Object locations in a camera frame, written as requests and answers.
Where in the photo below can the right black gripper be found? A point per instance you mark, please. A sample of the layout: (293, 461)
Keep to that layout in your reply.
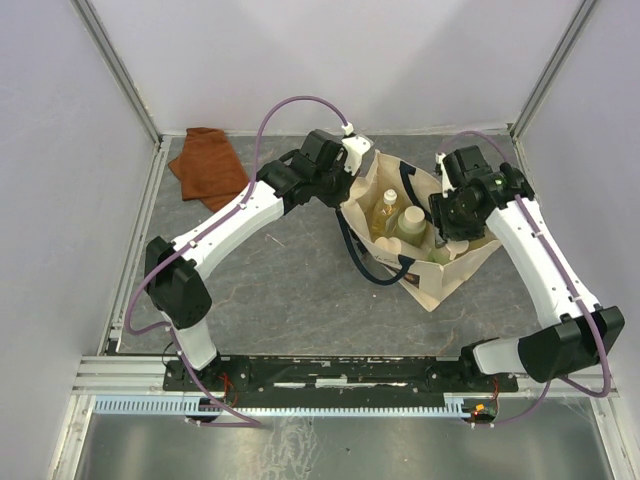
(442, 230)

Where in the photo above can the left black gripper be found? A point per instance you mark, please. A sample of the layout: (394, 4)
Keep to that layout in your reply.
(347, 180)

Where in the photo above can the green pump bottle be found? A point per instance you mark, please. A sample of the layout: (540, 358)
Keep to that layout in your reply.
(448, 251)

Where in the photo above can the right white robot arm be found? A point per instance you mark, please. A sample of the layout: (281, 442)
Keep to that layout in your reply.
(576, 331)

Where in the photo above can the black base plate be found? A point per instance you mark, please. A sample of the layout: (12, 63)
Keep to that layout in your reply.
(342, 381)

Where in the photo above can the cream bottle with cap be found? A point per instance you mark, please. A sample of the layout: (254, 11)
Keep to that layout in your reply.
(392, 245)

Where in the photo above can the green bottle with white cap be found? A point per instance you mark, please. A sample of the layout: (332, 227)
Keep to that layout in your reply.
(411, 226)

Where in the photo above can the brown folded towel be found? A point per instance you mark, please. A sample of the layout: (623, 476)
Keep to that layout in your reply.
(209, 169)

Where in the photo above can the aluminium frame rail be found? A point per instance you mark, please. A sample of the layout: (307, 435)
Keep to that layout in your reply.
(98, 32)

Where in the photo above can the blue toothed cable duct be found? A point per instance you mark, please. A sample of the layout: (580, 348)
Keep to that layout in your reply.
(190, 406)

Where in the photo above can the clear amber liquid bottle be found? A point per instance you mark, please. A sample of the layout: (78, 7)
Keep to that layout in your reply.
(383, 214)

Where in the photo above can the beige canvas tote bag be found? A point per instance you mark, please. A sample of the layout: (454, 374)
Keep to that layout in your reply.
(428, 282)

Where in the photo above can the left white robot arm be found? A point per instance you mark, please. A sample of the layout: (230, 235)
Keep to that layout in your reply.
(178, 291)

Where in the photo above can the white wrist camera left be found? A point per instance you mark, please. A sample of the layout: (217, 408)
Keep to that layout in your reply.
(356, 147)

